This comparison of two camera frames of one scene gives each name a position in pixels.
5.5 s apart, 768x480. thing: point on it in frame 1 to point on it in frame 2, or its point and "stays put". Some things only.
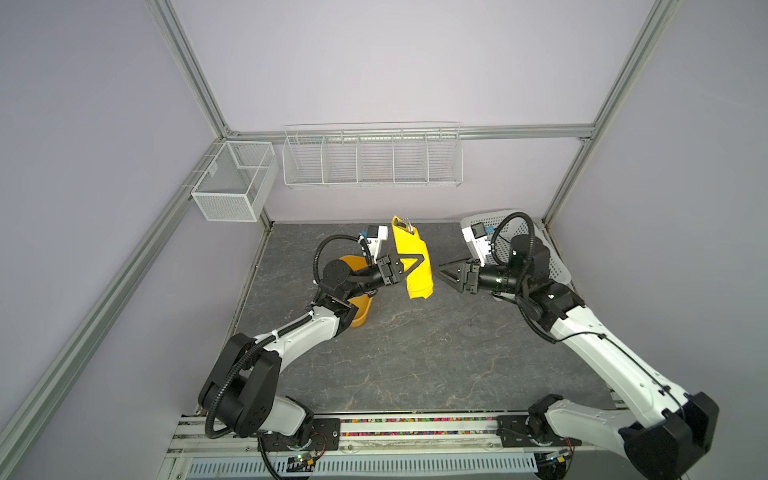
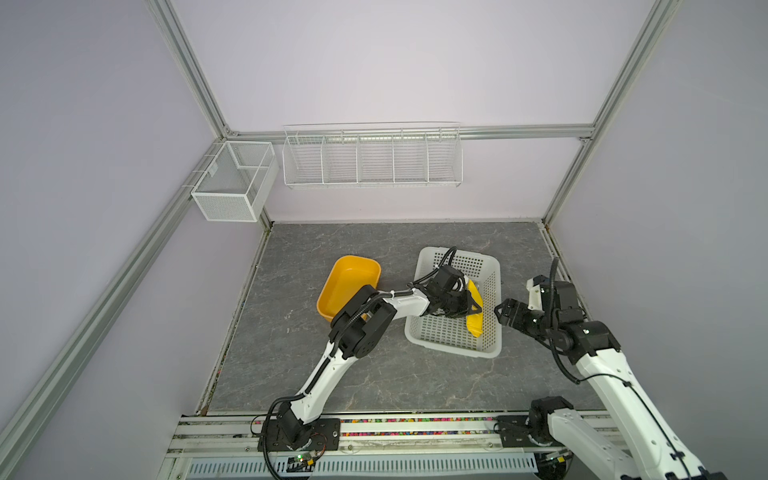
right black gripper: (470, 271) to (516, 320)
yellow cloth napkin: (419, 281) to (474, 322)
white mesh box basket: (237, 181) stays put
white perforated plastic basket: (501, 229) to (452, 335)
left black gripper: (392, 275) to (467, 307)
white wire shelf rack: (373, 155) stays put
